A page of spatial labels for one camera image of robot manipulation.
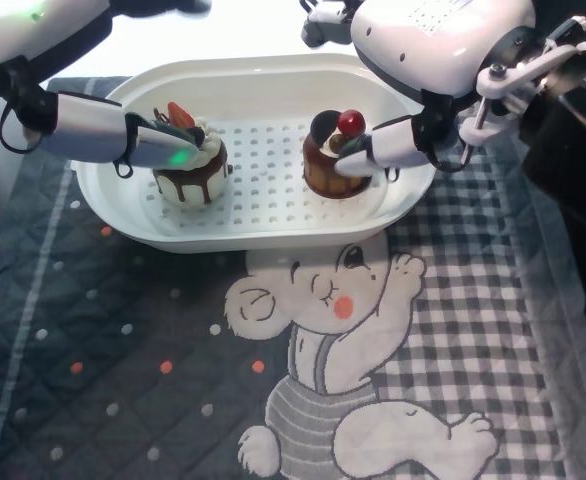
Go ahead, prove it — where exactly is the brown round object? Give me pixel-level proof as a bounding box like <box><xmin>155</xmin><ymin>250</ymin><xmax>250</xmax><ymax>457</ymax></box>
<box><xmin>301</xmin><ymin>108</ymin><xmax>374</xmax><ymax>199</ymax></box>

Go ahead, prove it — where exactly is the white perforated oval basket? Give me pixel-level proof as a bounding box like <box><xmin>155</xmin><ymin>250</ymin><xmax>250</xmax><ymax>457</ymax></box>
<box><xmin>74</xmin><ymin>52</ymin><xmax>438</xmax><ymax>254</ymax></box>

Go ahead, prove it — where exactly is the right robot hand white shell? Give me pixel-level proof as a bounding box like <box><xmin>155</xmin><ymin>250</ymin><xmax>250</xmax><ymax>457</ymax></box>
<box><xmin>0</xmin><ymin>0</ymin><xmax>214</xmax><ymax>177</ymax></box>

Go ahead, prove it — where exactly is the grey quilt with bear print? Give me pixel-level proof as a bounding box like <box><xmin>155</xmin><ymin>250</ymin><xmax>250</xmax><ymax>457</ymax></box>
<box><xmin>0</xmin><ymin>75</ymin><xmax>586</xmax><ymax>480</ymax></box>

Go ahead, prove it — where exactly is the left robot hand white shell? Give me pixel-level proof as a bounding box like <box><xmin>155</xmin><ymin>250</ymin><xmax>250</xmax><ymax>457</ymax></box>
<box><xmin>300</xmin><ymin>0</ymin><xmax>537</xmax><ymax>177</ymax></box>

